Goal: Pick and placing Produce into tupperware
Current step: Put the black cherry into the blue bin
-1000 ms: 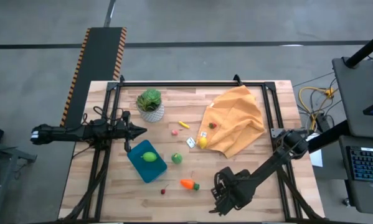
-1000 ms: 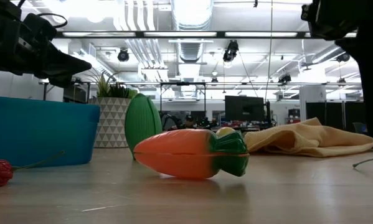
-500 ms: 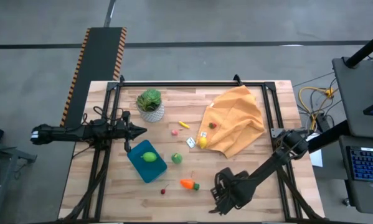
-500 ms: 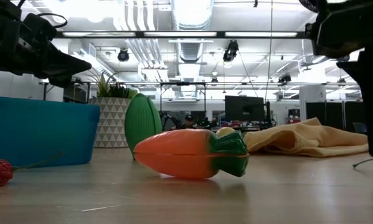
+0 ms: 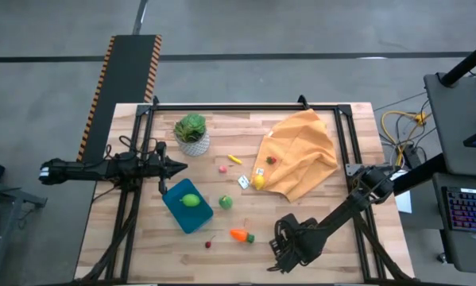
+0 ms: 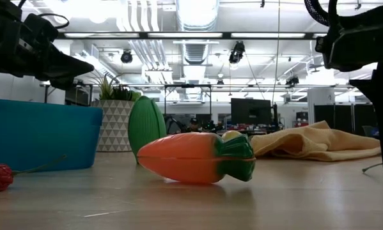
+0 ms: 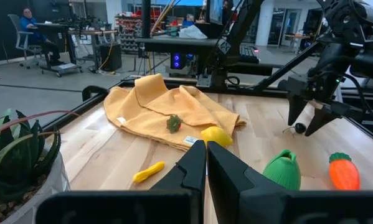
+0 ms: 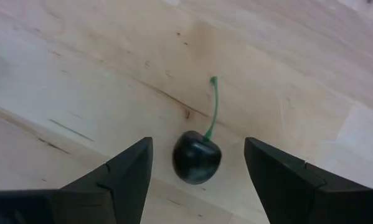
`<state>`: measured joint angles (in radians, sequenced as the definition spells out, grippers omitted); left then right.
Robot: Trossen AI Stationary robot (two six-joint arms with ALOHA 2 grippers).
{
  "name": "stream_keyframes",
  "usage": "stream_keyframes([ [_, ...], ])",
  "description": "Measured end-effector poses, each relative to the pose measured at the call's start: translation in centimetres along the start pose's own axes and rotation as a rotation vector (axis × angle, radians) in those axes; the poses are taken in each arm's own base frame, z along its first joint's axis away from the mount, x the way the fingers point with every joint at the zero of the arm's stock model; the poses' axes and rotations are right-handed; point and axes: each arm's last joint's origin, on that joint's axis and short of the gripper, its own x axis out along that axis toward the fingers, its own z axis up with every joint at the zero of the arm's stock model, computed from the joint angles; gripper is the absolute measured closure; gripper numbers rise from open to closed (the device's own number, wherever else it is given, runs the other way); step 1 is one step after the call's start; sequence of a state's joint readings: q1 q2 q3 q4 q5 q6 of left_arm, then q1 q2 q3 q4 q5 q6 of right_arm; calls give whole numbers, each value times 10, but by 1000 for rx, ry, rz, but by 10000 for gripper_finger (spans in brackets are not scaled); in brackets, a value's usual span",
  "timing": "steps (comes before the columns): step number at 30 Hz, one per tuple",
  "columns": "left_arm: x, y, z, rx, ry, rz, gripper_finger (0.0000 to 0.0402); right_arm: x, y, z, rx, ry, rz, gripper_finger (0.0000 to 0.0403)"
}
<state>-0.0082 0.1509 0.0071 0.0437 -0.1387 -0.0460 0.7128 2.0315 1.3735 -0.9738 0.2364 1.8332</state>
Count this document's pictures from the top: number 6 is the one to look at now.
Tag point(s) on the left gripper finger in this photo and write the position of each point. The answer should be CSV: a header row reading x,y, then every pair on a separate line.
x,y
66,67

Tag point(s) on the green ribbed toy vegetable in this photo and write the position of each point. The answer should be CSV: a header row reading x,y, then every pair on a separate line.
x,y
144,124

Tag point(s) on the orange toy carrot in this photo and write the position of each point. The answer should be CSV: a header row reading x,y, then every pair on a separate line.
x,y
184,156

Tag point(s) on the yellow toy lemon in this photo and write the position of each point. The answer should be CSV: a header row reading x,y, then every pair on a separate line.
x,y
230,134

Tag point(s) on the teal plastic tupperware container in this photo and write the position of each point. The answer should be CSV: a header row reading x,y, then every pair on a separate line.
x,y
41,134

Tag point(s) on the black room partition panels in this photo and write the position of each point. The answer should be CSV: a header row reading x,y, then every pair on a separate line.
x,y
341,118

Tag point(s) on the black hanging spotlight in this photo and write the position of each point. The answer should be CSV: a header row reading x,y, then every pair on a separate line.
x,y
292,80
237,52
126,57

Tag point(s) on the succulent in white patterned pot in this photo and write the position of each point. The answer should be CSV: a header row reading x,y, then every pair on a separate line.
x,y
114,124

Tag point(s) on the orange waffle cloth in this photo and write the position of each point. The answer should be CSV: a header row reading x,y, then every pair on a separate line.
x,y
316,143

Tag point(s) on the large black monitor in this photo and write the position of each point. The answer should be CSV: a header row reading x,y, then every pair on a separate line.
x,y
250,111

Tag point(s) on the person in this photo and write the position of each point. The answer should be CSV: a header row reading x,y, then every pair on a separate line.
x,y
194,123

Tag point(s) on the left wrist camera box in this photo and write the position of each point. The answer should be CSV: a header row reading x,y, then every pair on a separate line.
x,y
39,28

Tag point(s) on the black metal rig frame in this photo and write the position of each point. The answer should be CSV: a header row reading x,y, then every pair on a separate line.
x,y
309,35

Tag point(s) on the silver ceiling air duct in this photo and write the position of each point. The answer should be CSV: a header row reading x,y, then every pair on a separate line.
x,y
197,14

